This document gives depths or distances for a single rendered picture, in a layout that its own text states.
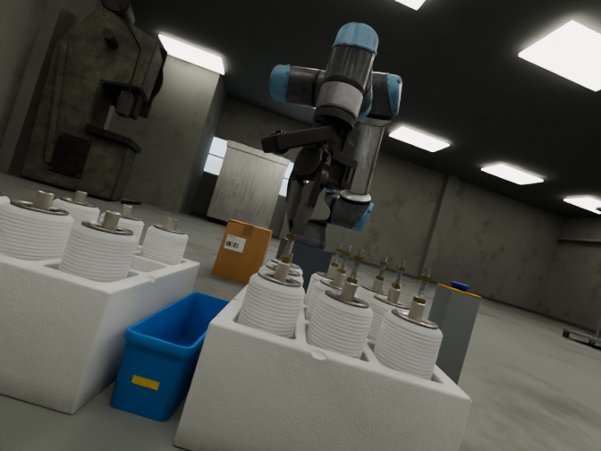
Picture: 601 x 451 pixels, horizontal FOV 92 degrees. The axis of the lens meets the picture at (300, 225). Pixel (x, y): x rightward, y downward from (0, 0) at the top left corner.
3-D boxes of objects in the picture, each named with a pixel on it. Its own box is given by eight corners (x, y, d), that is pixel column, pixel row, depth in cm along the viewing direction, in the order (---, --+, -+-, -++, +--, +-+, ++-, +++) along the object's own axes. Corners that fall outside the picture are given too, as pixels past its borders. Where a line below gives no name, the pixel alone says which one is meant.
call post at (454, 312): (402, 406, 71) (436, 284, 72) (429, 414, 71) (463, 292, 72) (413, 425, 64) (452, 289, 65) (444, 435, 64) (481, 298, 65)
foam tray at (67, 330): (45, 285, 79) (64, 223, 80) (181, 326, 80) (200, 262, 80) (-199, 337, 41) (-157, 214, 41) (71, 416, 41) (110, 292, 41)
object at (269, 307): (214, 368, 51) (244, 268, 51) (264, 370, 55) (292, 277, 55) (226, 404, 42) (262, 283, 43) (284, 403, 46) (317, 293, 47)
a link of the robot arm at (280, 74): (331, 66, 101) (268, 50, 59) (362, 71, 98) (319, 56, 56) (325, 102, 106) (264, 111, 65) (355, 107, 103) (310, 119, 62)
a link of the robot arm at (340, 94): (341, 76, 45) (310, 89, 52) (333, 104, 45) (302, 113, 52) (371, 100, 50) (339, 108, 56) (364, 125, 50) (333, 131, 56)
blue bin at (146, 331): (181, 336, 74) (194, 290, 74) (222, 349, 74) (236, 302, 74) (97, 407, 44) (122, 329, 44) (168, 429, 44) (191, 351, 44)
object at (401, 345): (421, 456, 43) (454, 338, 44) (358, 432, 44) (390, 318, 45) (405, 418, 53) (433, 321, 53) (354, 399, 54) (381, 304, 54)
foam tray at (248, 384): (233, 341, 80) (252, 277, 80) (369, 382, 80) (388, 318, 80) (171, 446, 41) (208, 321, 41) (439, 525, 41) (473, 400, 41)
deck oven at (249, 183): (265, 235, 781) (284, 168, 786) (266, 238, 670) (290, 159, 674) (210, 219, 758) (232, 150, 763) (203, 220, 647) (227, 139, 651)
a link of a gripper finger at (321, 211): (326, 242, 49) (341, 190, 50) (300, 234, 46) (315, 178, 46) (316, 240, 52) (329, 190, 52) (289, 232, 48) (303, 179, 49)
